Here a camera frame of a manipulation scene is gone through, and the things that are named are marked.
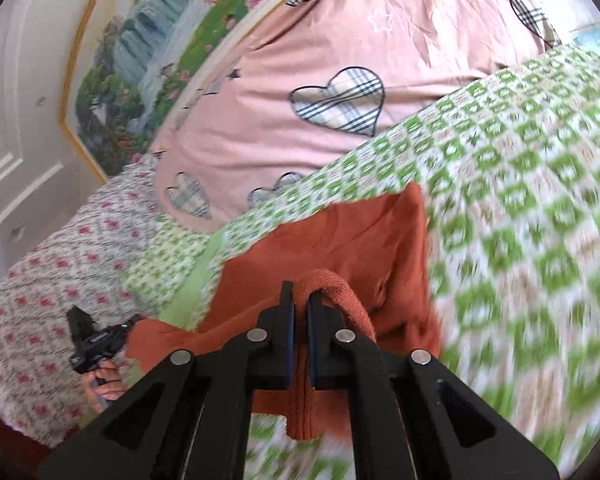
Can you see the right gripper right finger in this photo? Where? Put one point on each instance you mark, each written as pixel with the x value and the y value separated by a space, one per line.
pixel 410 416

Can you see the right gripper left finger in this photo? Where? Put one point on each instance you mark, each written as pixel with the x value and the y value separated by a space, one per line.
pixel 188 418

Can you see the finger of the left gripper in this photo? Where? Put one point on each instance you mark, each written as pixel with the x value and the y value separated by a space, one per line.
pixel 81 325

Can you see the orange knit sweater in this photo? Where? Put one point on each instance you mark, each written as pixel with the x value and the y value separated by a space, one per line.
pixel 368 257

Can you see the left hand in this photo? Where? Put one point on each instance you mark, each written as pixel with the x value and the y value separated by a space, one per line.
pixel 102 385

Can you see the floral bed sheet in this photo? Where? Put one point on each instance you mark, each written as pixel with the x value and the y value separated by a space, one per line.
pixel 80 265

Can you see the white panel door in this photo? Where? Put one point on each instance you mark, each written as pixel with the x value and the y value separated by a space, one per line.
pixel 42 179

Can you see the green checkered quilt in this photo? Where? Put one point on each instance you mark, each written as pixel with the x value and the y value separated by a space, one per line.
pixel 510 170

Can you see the pink heart-patterned duvet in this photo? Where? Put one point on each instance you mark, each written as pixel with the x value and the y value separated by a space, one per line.
pixel 316 78

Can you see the landscape picture gold frame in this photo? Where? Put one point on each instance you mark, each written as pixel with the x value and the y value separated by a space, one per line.
pixel 129 62

